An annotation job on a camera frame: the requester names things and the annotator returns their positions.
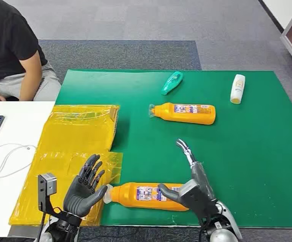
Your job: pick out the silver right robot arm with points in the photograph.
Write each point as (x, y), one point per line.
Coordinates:
(220, 225)

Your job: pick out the green table mat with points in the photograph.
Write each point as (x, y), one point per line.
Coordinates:
(211, 150)

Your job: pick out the white bottle with yellow cap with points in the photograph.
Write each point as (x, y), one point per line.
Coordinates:
(237, 89)

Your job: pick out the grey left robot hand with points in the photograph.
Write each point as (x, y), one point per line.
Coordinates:
(81, 197)

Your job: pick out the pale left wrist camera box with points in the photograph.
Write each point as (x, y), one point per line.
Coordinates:
(47, 188)

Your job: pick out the yellow plastic bag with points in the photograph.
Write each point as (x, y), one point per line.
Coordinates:
(70, 147)

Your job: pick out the teal green bottle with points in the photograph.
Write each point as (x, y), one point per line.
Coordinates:
(172, 82)

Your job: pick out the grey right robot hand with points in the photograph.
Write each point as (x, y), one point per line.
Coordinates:
(198, 197)

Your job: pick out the white table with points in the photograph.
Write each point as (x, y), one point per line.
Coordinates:
(10, 167)

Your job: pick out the person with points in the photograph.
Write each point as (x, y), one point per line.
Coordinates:
(12, 53)

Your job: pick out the orange bottle with clear cap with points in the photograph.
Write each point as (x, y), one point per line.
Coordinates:
(183, 113)
(146, 196)

